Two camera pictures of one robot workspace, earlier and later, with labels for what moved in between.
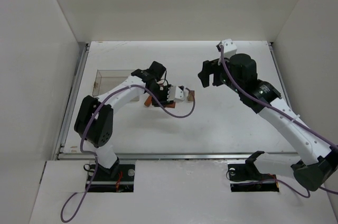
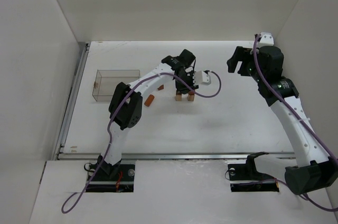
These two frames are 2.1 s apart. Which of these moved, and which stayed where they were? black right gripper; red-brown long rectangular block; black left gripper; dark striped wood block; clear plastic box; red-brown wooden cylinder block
Moved: red-brown long rectangular block; black right gripper; black left gripper
Stayed: clear plastic box; dark striped wood block; red-brown wooden cylinder block
